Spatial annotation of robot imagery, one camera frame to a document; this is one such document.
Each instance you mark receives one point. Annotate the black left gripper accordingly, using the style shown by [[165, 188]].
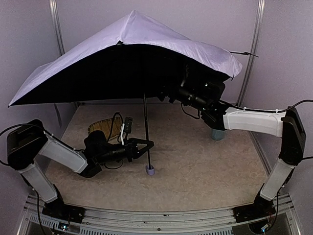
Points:
[[132, 150]]

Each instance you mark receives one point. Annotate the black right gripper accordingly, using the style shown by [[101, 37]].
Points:
[[169, 92]]

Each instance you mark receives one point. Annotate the lilac folding umbrella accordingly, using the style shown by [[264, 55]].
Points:
[[131, 58]]

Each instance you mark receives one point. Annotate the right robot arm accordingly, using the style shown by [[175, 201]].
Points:
[[220, 116]]

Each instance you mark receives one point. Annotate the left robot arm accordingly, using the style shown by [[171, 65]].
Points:
[[28, 140]]

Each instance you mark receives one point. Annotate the woven bamboo tray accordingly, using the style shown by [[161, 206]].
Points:
[[109, 128]]

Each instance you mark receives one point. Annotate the light blue mug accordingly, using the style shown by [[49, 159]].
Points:
[[217, 135]]

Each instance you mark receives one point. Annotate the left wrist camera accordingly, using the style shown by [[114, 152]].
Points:
[[126, 129]]

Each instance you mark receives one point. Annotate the aluminium front rail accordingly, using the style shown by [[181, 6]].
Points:
[[220, 221]]

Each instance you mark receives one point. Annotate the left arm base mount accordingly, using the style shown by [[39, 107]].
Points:
[[65, 212]]

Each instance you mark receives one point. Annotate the right aluminium corner post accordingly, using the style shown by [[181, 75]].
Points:
[[253, 51]]

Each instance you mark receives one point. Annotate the aluminium corner post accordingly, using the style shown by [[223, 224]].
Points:
[[57, 27], [253, 51]]

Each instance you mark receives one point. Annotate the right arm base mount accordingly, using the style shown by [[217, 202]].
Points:
[[254, 211]]

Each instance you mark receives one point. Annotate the left aluminium corner post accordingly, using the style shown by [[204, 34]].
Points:
[[57, 27]]

